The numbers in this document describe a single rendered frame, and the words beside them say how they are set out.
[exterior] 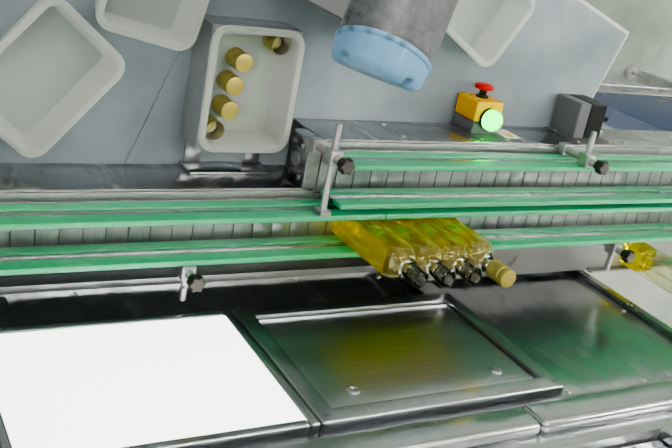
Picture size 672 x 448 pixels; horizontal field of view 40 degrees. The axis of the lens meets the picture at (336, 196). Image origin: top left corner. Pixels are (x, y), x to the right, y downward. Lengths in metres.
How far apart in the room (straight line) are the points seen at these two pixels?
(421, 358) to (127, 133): 0.64
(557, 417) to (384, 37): 0.76
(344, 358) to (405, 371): 0.10
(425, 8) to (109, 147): 0.79
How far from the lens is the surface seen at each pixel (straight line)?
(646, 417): 1.70
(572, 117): 2.11
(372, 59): 1.04
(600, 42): 2.20
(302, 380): 1.45
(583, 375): 1.78
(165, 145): 1.70
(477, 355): 1.66
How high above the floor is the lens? 2.26
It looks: 53 degrees down
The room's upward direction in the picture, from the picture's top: 129 degrees clockwise
